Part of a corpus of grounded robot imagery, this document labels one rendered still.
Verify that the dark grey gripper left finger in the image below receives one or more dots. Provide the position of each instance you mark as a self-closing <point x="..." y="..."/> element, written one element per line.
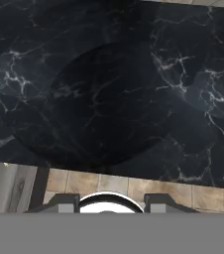
<point x="63" y="202"/>

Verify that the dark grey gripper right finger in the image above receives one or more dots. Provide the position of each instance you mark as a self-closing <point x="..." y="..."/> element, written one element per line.
<point x="160" y="202"/>

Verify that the grey wooden drawer front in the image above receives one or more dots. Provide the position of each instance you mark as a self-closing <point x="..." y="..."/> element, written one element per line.
<point x="8" y="188"/>

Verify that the round white and black object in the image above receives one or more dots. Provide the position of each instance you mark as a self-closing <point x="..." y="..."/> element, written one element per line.
<point x="110" y="204"/>

